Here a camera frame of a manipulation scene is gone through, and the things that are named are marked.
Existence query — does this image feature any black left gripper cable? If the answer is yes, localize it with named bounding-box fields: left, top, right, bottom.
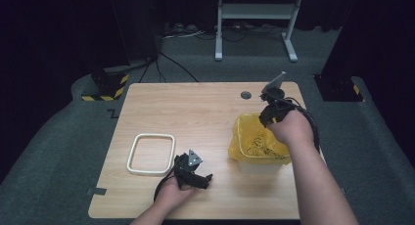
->
left=153, top=171, right=178, bottom=203

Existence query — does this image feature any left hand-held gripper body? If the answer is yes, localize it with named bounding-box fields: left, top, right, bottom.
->
left=173, top=149, right=204, bottom=190

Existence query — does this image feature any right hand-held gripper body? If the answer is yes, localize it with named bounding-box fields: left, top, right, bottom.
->
left=259, top=70, right=297, bottom=117

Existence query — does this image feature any black floor cable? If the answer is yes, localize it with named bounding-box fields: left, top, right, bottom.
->
left=138, top=57, right=159, bottom=84
left=159, top=51, right=200, bottom=83

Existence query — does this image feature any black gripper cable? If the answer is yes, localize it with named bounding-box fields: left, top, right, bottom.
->
left=283, top=98, right=321, bottom=153
left=153, top=171, right=178, bottom=203

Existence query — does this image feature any person's left hand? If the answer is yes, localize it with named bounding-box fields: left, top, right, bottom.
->
left=156, top=180, right=196, bottom=213

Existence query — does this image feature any yellow plastic bag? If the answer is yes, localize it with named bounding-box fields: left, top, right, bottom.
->
left=227, top=112, right=292, bottom=166

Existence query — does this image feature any white bin rim ring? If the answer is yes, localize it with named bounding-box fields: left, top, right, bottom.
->
left=126, top=132, right=176, bottom=177

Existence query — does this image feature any person's right hand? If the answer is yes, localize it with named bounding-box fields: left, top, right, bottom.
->
left=266, top=110, right=316, bottom=148

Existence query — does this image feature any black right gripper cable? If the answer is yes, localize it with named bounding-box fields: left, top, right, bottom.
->
left=283, top=98, right=321, bottom=153

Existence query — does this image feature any black cable bundle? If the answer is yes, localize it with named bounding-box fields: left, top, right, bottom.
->
left=195, top=22, right=286, bottom=43

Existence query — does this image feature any white power strip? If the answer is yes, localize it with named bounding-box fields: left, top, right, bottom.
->
left=161, top=22, right=208, bottom=41

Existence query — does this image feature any white metal stand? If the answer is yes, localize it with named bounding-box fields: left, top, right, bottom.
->
left=213, top=0, right=306, bottom=63

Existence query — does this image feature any black yellow striped stand base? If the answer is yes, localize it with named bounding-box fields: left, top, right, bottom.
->
left=80, top=67, right=130, bottom=102
left=313, top=73, right=365, bottom=103

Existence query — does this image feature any cream plastic bin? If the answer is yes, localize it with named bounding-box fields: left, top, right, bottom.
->
left=237, top=159, right=285, bottom=176

